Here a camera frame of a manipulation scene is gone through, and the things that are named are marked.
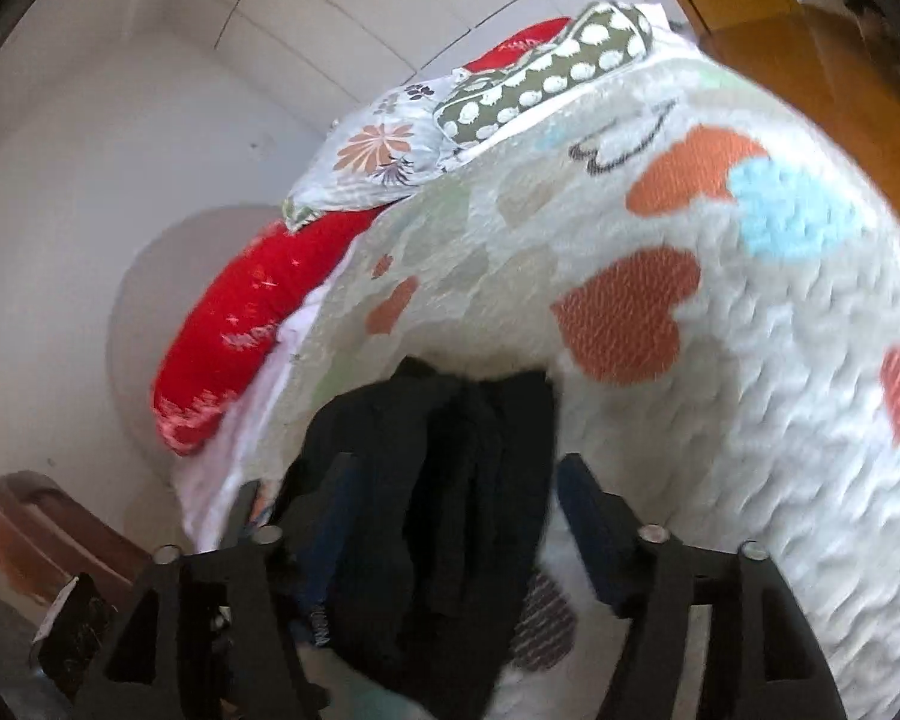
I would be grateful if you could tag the glossy white wardrobe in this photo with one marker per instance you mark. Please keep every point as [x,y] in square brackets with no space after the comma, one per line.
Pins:
[345,15]

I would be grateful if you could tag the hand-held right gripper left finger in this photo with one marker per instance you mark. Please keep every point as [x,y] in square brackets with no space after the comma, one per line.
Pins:
[319,562]

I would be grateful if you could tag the green white-dotted pillow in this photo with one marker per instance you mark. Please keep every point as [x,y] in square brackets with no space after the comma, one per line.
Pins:
[540,75]

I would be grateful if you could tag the white floral pillow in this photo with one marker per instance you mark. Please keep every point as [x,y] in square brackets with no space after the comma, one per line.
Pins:
[367,157]

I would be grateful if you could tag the large red printed pillow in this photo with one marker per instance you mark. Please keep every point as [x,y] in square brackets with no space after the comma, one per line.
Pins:
[232,315]

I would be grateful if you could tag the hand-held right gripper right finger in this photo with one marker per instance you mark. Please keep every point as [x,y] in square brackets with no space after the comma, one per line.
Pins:
[585,532]

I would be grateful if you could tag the small red cushion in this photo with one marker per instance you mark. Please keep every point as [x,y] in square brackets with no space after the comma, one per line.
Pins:
[510,45]

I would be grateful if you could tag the beige rounded headboard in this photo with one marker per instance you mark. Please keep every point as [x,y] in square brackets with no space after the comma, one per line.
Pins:
[142,315]

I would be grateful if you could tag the black pants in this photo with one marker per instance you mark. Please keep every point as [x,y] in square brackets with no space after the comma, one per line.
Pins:
[450,502]

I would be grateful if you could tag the white pink blanket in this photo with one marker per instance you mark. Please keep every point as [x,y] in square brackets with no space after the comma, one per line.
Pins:
[217,480]

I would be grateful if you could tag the black smartphone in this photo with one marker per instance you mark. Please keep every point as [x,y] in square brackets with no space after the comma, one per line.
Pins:
[242,510]

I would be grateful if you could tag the heart pattern quilt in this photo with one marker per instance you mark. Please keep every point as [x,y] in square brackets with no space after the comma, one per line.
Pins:
[720,465]

